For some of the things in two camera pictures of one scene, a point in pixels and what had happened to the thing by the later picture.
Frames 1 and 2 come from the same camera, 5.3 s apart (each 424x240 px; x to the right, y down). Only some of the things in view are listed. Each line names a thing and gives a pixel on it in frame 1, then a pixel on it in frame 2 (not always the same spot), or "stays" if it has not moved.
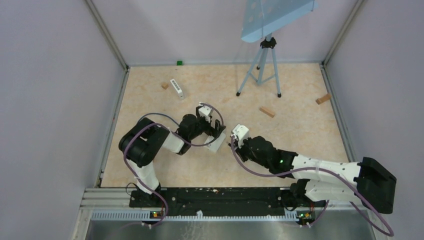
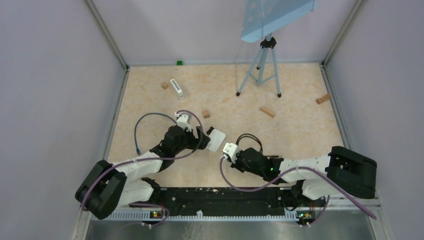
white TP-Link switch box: (214, 145) stays
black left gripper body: (203, 126) to (193, 141)
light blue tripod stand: (260, 18) stays
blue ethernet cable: (160, 114) stays
